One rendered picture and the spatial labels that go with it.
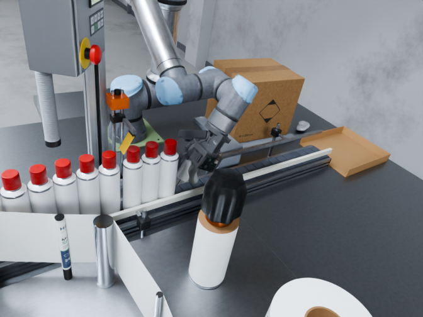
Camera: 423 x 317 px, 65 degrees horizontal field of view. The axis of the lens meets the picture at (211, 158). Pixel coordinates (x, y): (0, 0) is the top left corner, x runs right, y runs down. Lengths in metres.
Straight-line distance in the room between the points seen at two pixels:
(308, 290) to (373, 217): 0.64
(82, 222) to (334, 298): 0.51
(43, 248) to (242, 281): 0.45
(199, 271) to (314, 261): 0.38
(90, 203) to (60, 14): 0.44
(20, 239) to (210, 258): 0.39
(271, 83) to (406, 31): 1.69
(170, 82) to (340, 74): 2.40
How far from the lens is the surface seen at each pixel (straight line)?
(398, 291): 1.11
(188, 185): 1.08
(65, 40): 0.70
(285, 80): 1.38
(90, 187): 0.85
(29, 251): 0.83
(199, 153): 0.92
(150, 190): 0.94
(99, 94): 0.90
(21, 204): 0.84
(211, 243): 0.71
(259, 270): 0.90
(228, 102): 0.90
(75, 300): 0.82
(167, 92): 0.89
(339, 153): 1.58
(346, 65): 3.13
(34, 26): 0.72
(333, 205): 1.26
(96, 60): 0.72
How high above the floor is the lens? 1.56
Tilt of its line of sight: 34 degrees down
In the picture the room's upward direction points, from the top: 10 degrees clockwise
